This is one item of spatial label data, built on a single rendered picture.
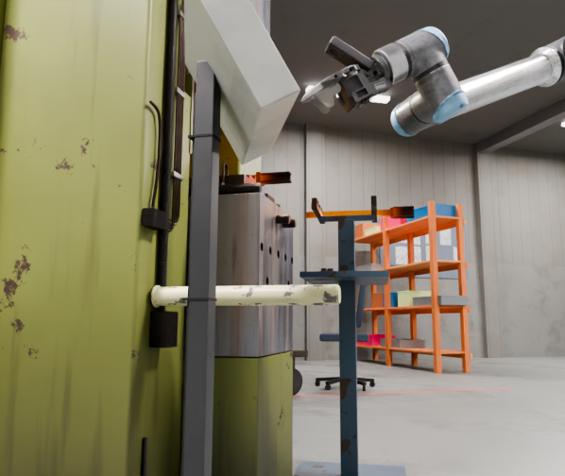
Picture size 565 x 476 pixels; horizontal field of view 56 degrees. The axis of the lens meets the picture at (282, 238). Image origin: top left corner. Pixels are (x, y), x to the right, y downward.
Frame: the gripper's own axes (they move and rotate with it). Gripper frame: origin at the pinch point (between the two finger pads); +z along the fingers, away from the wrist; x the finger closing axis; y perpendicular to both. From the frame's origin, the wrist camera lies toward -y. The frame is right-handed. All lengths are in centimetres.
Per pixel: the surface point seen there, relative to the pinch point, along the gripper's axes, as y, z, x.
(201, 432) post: 50, 54, -12
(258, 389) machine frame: 56, 39, 30
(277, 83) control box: 3.5, 14.4, -27.0
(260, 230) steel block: 19.9, 18.2, 29.9
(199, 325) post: 34, 45, -11
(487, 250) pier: 175, -454, 730
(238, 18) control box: -9.8, 14.7, -27.0
